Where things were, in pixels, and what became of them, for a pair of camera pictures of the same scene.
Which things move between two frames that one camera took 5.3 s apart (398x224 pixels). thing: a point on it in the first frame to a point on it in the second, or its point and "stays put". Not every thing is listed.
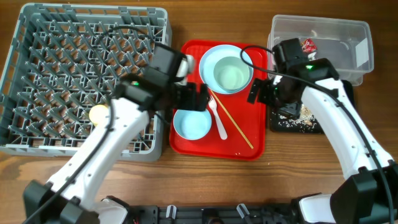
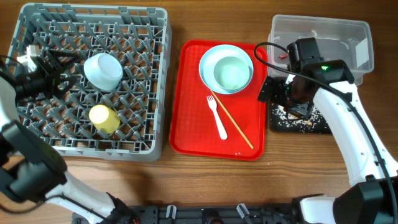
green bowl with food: [232, 74] stays put
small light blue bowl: [192, 124] to [103, 71]
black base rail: [186, 214] stays put
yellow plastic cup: [98, 114] stays put
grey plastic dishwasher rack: [62, 61] stays put
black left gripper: [201, 98] to [56, 81]
